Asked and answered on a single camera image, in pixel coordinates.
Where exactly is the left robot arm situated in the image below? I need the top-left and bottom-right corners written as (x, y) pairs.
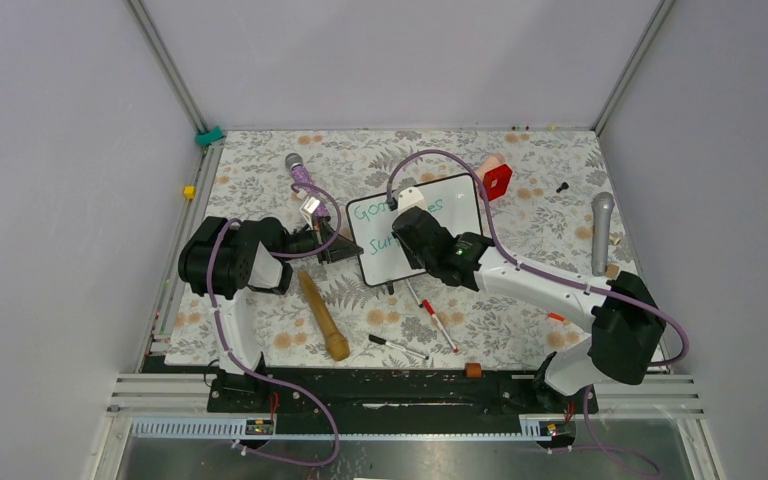
top-left (177, 216), bottom-right (364, 411)

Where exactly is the purple glitter microphone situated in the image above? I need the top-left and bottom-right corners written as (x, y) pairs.
top-left (285, 153), bottom-right (331, 218)

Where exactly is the brown small block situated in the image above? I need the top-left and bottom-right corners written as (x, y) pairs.
top-left (464, 362), bottom-right (483, 378)

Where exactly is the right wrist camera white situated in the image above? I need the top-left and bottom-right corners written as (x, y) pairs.
top-left (386, 187), bottom-right (427, 212)

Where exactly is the teal clamp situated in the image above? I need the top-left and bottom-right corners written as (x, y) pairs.
top-left (195, 127), bottom-right (225, 147)

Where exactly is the white whiteboard black frame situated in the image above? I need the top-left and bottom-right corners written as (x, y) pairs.
top-left (345, 173), bottom-right (483, 287)

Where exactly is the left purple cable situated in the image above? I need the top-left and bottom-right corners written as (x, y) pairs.
top-left (205, 184), bottom-right (344, 466)

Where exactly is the black capped marker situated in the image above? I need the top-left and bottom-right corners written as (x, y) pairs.
top-left (368, 334), bottom-right (430, 361)

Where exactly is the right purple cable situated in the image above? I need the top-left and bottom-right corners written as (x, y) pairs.
top-left (386, 149), bottom-right (691, 478)

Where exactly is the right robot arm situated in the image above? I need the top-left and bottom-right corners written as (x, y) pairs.
top-left (392, 207), bottom-right (666, 412)

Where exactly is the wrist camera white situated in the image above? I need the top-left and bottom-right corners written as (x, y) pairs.
top-left (386, 187), bottom-right (427, 212)
top-left (299, 196), bottom-right (321, 229)

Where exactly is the floral patterned mat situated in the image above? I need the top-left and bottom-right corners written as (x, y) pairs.
top-left (163, 129), bottom-right (670, 372)

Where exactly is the blue capped marker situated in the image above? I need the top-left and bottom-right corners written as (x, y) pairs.
top-left (404, 279), bottom-right (423, 307)

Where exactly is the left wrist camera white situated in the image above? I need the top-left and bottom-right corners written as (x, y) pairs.
top-left (299, 196), bottom-right (321, 229)

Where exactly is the tan wooden cube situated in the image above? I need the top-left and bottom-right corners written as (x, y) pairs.
top-left (604, 264), bottom-right (621, 279)

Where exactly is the red capped marker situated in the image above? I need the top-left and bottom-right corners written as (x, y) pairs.
top-left (420, 299), bottom-right (460, 354)

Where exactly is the silver grey microphone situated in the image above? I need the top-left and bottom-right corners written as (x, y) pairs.
top-left (591, 192), bottom-right (615, 276)

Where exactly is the red square block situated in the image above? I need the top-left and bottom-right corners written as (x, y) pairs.
top-left (482, 164), bottom-right (513, 201)

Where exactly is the yellow small cube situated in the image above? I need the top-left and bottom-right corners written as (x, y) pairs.
top-left (183, 185), bottom-right (196, 200)

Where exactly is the purple cable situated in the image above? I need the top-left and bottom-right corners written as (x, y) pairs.
top-left (386, 149), bottom-right (691, 478)
top-left (205, 184), bottom-right (344, 466)

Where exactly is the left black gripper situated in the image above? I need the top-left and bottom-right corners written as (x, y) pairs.
top-left (279, 215), bottom-right (363, 264)

